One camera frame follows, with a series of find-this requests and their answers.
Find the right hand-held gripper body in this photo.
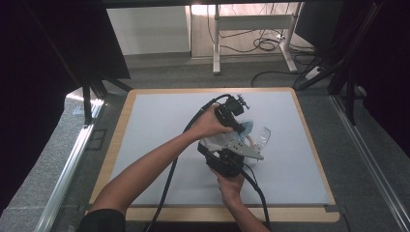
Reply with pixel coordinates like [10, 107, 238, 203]
[205, 138, 266, 179]

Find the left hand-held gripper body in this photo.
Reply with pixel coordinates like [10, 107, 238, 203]
[214, 94, 251, 131]

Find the white and blue pouch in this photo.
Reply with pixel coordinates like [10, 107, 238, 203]
[198, 118, 256, 153]

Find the clear glass jar with handle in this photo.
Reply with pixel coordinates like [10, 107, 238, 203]
[240, 126, 272, 166]

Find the person's left hand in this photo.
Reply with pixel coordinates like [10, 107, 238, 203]
[189, 103, 235, 141]

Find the person's right hand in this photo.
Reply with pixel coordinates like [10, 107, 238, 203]
[210, 166, 247, 208]

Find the white table mat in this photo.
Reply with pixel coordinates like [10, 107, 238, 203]
[100, 91, 332, 208]

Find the white power strip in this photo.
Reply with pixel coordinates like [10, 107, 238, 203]
[304, 65, 322, 81]

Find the wooden table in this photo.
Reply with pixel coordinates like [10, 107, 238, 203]
[84, 86, 341, 224]

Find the black floor plate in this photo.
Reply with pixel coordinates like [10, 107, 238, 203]
[84, 128, 107, 152]

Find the black metal stand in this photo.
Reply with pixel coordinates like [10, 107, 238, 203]
[80, 76, 133, 127]
[292, 54, 360, 128]

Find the white cabinet panel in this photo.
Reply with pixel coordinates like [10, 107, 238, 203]
[105, 5, 191, 57]

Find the black sleeve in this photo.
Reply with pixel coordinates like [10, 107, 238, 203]
[76, 208, 128, 232]

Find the black curtain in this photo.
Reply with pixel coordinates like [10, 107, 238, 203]
[293, 0, 410, 160]
[0, 0, 132, 215]

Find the left hand-held gripper cable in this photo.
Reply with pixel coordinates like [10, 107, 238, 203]
[142, 93, 232, 232]

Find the hand-held gripper cable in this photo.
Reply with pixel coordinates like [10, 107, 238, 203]
[241, 163, 273, 232]
[142, 93, 232, 232]

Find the right hand-held gripper cable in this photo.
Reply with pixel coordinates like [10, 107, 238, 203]
[241, 163, 273, 232]

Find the long black floor cable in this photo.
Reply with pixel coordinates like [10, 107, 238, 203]
[250, 70, 303, 88]

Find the coiled black floor cable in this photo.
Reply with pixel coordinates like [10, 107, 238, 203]
[252, 36, 278, 52]

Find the white desk frame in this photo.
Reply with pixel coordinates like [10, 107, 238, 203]
[211, 2, 305, 75]

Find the aluminium floor rail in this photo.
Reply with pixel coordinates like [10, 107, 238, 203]
[330, 94, 410, 232]
[33, 98, 106, 232]

